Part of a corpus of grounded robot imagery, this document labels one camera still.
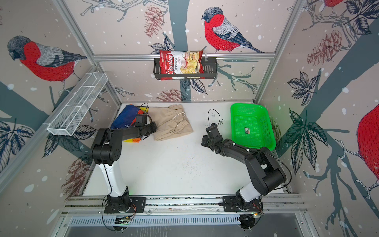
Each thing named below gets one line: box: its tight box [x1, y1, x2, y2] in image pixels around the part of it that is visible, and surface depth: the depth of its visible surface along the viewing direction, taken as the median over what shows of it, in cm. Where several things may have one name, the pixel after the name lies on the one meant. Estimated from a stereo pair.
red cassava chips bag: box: [159, 50, 206, 81], surface depth 90 cm
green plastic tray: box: [230, 102, 277, 152], surface depth 104 cm
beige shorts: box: [147, 104, 194, 141], surface depth 105 cm
